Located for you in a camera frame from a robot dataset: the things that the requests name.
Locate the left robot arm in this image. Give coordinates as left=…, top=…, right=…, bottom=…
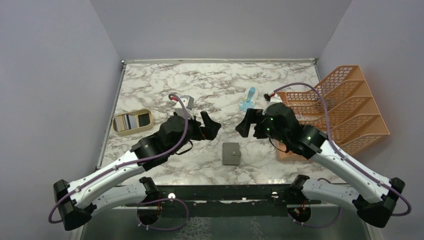
left=53, top=111, right=221, bottom=231

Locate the stack of cards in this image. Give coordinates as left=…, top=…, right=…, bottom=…
left=113, top=114, right=139, bottom=133

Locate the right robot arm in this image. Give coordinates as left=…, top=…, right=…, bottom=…
left=235, top=102, right=405, bottom=228

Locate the beige card tray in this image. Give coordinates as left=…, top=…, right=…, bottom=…
left=112, top=108, right=154, bottom=136

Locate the black card in tray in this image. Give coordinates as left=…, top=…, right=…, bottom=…
left=137, top=113, right=151, bottom=128

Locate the orange plastic file organizer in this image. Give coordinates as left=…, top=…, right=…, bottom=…
left=277, top=65, right=390, bottom=156

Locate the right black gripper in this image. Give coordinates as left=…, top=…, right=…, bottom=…
left=236, top=107, right=288, bottom=145

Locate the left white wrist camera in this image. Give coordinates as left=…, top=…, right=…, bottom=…
left=173, top=95, right=194, bottom=119

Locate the red white small box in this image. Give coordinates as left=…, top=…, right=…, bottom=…
left=295, top=113, right=304, bottom=121

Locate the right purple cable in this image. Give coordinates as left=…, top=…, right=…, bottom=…
left=263, top=82, right=413, bottom=229

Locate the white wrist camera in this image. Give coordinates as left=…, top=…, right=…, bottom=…
left=263, top=93, right=283, bottom=106
left=173, top=95, right=194, bottom=119

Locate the purple cable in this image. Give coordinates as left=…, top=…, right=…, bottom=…
left=47, top=93, right=195, bottom=232
left=263, top=82, right=413, bottom=229

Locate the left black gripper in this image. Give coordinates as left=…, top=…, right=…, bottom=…
left=168, top=112, right=221, bottom=156

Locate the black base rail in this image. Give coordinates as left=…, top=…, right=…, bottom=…
left=130, top=184, right=320, bottom=218

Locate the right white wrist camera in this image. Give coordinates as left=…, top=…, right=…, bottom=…
left=263, top=93, right=283, bottom=106

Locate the taupe leather card holder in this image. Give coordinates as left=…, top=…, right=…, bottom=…
left=222, top=142, right=241, bottom=166

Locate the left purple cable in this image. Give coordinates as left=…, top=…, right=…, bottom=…
left=47, top=93, right=195, bottom=232

